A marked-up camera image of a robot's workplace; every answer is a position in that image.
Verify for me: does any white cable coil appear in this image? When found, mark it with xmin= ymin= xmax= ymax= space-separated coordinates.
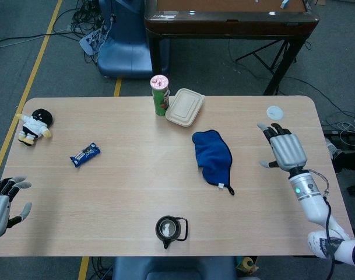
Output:
xmin=325 ymin=110 xmax=355 ymax=146

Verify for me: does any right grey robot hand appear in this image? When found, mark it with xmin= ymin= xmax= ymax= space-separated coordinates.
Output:
xmin=256 ymin=122 xmax=308 ymax=172

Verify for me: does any blue robot chassis seat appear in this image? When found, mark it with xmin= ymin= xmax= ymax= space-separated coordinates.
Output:
xmin=111 ymin=256 xmax=239 ymax=280

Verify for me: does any blue cloth with black trim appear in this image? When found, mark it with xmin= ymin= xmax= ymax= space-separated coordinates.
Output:
xmin=192 ymin=129 xmax=236 ymax=197

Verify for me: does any black teapot with handle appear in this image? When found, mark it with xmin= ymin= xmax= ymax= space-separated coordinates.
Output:
xmin=154 ymin=215 xmax=189 ymax=250

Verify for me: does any black floor cable tangle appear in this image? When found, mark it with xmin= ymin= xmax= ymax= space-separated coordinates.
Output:
xmin=69 ymin=0 xmax=114 ymax=64

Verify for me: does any green Pringles can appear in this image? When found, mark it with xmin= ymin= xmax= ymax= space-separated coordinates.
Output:
xmin=149 ymin=74 xmax=170 ymax=117

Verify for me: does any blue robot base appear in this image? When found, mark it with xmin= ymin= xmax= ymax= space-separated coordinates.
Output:
xmin=96 ymin=0 xmax=171 ymax=80

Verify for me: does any blue Oreo cookie pack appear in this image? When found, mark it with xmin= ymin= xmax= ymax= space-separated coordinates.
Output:
xmin=69 ymin=142 xmax=102 ymax=169

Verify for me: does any white table grommet cap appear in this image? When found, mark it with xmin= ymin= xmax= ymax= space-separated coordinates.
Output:
xmin=266 ymin=106 xmax=284 ymax=120

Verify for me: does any grey shoe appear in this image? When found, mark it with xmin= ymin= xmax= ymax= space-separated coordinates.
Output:
xmin=325 ymin=137 xmax=343 ymax=160

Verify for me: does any yellow tape roll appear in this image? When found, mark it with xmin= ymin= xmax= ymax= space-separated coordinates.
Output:
xmin=240 ymin=256 xmax=261 ymax=275

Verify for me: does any black-headed plush doll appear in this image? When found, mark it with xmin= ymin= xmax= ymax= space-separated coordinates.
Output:
xmin=16 ymin=108 xmax=54 ymax=146

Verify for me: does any black tripod stand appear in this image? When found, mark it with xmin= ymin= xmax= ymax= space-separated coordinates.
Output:
xmin=234 ymin=39 xmax=298 ymax=74

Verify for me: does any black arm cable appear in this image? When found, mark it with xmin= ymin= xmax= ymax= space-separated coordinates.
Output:
xmin=308 ymin=169 xmax=343 ymax=280

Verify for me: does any beige lidded takeout container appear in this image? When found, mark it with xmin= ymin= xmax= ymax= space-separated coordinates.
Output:
xmin=164 ymin=87 xmax=206 ymax=128

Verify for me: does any dark wooden mahjong table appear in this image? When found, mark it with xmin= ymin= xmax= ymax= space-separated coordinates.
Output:
xmin=144 ymin=0 xmax=319 ymax=97

